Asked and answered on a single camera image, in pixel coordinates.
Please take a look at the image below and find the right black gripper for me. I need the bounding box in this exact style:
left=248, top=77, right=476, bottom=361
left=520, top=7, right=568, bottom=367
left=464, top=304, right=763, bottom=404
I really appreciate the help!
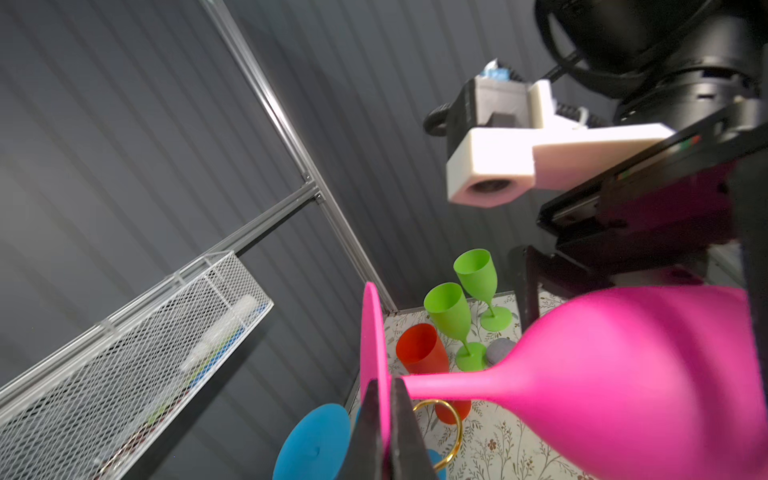
left=508, top=100, right=767, bottom=333

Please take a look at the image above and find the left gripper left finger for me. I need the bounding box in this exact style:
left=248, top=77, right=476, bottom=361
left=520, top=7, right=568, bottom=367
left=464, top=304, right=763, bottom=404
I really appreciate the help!
left=337, top=380, right=384, bottom=480

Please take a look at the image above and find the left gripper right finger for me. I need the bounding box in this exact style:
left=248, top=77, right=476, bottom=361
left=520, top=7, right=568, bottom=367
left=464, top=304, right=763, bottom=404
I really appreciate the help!
left=389, top=378, right=437, bottom=480

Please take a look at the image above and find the blue wine glass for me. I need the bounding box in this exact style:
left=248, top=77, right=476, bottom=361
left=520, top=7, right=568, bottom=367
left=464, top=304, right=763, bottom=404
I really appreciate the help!
left=273, top=399, right=464, bottom=479

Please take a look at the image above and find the green wine glass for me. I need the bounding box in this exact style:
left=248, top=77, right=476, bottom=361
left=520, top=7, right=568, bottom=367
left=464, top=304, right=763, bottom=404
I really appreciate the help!
left=423, top=282, right=487, bottom=372
left=453, top=248, right=513, bottom=332

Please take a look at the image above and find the red wine glass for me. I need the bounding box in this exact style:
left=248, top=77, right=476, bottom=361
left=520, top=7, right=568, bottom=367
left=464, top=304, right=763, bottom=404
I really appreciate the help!
left=396, top=323, right=472, bottom=425

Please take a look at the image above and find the pink wine glass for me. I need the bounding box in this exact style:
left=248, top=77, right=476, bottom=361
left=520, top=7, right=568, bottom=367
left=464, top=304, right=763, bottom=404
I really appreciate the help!
left=360, top=284, right=767, bottom=479

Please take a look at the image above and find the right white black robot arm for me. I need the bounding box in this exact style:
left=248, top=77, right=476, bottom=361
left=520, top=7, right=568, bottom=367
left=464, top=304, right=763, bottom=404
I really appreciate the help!
left=510, top=1, right=767, bottom=328

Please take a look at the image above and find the grey oval case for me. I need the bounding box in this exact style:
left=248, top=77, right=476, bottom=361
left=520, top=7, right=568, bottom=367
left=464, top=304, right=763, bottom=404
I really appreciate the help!
left=486, top=337, right=517, bottom=366

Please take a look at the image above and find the white bottle in basket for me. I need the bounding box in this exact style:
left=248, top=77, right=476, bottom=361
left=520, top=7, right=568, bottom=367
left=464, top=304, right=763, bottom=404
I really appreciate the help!
left=180, top=295, right=259, bottom=373

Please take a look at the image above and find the gold wire wine glass rack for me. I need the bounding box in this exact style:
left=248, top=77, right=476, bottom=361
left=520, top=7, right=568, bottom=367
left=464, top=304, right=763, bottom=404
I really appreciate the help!
left=411, top=398, right=464, bottom=472

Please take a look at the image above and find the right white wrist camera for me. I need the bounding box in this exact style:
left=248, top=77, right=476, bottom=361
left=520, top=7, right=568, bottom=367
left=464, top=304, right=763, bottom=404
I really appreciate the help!
left=442, top=60, right=674, bottom=208

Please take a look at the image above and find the white wire mesh basket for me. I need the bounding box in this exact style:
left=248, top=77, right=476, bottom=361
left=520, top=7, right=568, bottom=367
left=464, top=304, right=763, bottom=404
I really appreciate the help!
left=1, top=251, right=274, bottom=479

